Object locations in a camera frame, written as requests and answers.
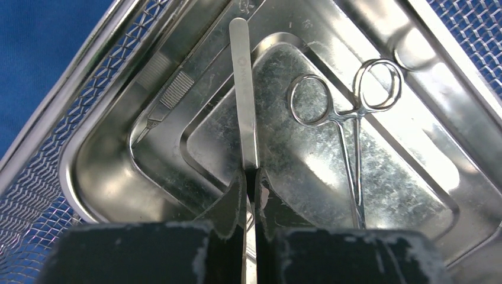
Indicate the blue surgical wrap cloth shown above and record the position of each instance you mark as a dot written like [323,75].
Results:
[38,41]

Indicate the steel dressing forceps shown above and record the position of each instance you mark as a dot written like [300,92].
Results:
[243,86]

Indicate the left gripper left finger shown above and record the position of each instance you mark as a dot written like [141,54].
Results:
[208,249]

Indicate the steel needle holder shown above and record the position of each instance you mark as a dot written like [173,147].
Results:
[360,109]

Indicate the metal mesh tray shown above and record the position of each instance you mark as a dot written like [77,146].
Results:
[39,176]

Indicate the steel scalpel handle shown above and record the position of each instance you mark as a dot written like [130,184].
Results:
[214,40]

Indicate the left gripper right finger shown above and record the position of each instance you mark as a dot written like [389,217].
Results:
[292,250]

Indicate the steel instrument pan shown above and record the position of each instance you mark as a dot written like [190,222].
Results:
[392,176]

